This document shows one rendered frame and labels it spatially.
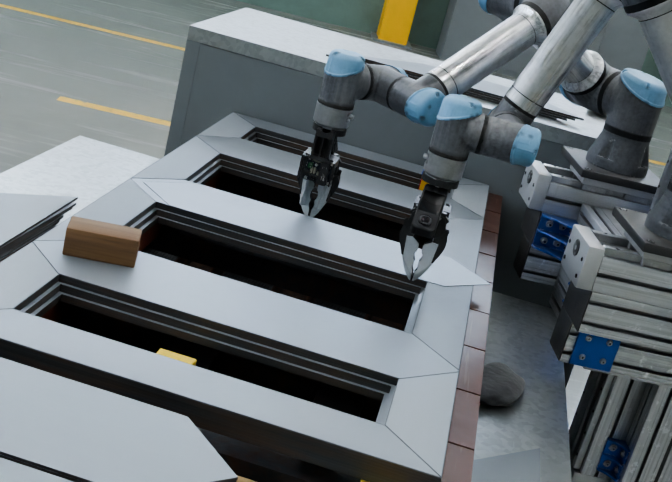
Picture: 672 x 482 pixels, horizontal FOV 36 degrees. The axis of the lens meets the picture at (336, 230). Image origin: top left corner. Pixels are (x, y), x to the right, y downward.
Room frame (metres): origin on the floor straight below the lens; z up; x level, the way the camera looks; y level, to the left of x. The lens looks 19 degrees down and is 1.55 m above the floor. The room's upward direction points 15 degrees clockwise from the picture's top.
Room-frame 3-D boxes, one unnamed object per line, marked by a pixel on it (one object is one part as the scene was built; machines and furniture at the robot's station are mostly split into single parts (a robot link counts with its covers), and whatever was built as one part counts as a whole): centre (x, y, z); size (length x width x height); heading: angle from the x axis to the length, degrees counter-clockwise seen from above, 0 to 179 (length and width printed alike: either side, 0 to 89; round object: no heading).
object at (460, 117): (1.89, -0.17, 1.16); 0.09 x 0.08 x 0.11; 88
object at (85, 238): (1.60, 0.37, 0.88); 0.12 x 0.06 x 0.05; 100
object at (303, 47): (3.08, -0.14, 1.03); 1.30 x 0.60 x 0.04; 84
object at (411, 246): (1.89, -0.15, 0.90); 0.06 x 0.03 x 0.09; 174
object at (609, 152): (2.49, -0.63, 1.09); 0.15 x 0.15 x 0.10
